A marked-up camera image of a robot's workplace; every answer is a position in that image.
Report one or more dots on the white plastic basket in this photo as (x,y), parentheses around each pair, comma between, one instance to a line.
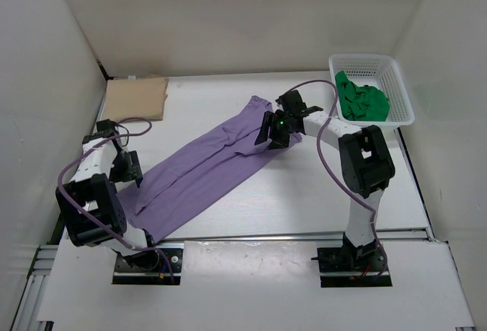
(382,73)

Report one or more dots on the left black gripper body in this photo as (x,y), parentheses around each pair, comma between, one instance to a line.
(121,170)

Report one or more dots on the purple t shirt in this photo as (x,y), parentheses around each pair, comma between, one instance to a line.
(196,176)

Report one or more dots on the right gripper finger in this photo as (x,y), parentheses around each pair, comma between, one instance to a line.
(278,144)
(265,128)

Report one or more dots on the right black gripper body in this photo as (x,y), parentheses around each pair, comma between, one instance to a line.
(281,128)

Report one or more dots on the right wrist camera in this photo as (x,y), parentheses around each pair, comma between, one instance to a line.
(292,105)

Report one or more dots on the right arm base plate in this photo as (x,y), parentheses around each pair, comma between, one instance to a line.
(336,271)

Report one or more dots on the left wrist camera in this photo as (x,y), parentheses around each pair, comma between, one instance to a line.
(104,129)

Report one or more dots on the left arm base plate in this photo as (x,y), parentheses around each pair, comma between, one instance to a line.
(149,269)

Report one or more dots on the green t shirt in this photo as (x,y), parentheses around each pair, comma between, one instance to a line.
(361,103)

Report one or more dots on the beige t shirt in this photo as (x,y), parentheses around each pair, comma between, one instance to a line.
(141,98)

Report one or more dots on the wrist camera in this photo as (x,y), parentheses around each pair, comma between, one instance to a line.
(292,105)
(104,129)

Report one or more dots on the aluminium frame rail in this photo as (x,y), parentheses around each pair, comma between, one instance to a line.
(43,122)

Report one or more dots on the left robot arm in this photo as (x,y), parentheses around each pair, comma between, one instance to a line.
(89,205)

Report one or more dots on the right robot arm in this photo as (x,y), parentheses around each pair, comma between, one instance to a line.
(359,161)

